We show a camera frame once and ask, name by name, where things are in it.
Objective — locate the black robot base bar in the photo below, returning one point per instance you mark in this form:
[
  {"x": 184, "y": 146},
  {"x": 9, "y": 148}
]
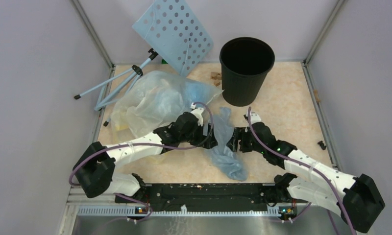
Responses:
[{"x": 241, "y": 197}]

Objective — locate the light blue trash bag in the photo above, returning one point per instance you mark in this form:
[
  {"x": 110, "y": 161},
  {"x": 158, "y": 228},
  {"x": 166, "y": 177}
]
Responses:
[{"x": 221, "y": 155}]

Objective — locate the black plastic trash bin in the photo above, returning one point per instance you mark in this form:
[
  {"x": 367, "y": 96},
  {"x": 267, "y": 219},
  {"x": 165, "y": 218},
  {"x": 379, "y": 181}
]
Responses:
[{"x": 245, "y": 63}]

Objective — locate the translucent yellowish trash bag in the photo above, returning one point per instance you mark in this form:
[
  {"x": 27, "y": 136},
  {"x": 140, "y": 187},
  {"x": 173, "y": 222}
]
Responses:
[{"x": 155, "y": 99}]

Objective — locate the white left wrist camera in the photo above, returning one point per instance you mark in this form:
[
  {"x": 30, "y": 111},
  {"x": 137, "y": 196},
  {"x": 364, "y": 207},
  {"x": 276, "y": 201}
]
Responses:
[{"x": 198, "y": 113}]

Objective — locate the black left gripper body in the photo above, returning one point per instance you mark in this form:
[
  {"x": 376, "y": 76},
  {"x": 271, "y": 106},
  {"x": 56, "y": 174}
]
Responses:
[{"x": 195, "y": 137}]

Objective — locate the light blue perforated stand plate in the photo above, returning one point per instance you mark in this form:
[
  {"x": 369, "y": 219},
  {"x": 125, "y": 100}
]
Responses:
[{"x": 172, "y": 29}]

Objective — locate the white slotted cable duct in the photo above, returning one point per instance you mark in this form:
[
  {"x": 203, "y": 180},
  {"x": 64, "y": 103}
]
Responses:
[{"x": 132, "y": 211}]

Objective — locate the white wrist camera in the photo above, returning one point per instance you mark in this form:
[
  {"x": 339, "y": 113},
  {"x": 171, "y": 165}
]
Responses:
[
  {"x": 198, "y": 113},
  {"x": 254, "y": 118}
]

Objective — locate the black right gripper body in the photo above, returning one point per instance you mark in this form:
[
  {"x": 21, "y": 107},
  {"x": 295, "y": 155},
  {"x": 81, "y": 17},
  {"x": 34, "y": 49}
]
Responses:
[{"x": 247, "y": 144}]

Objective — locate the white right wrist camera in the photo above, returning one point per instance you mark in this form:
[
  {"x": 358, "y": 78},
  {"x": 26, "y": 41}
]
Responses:
[{"x": 254, "y": 118}]

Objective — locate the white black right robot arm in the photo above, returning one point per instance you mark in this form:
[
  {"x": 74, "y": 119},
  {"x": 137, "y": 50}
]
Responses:
[{"x": 356, "y": 199}]

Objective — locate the light blue tripod legs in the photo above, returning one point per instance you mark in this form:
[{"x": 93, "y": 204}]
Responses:
[{"x": 135, "y": 71}]

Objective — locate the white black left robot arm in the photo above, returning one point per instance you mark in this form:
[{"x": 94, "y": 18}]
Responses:
[{"x": 95, "y": 170}]

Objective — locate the small black clip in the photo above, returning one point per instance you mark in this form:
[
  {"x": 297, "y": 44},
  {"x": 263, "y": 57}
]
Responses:
[{"x": 322, "y": 145}]

